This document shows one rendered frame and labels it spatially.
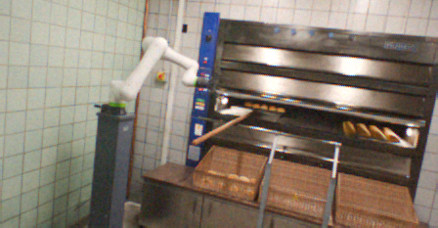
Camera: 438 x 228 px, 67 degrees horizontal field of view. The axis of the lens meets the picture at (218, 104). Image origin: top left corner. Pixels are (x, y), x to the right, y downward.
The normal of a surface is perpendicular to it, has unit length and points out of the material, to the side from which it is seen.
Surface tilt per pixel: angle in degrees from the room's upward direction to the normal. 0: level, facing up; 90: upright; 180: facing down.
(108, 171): 90
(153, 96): 90
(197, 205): 90
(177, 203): 90
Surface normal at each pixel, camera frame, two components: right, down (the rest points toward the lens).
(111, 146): -0.31, 0.08
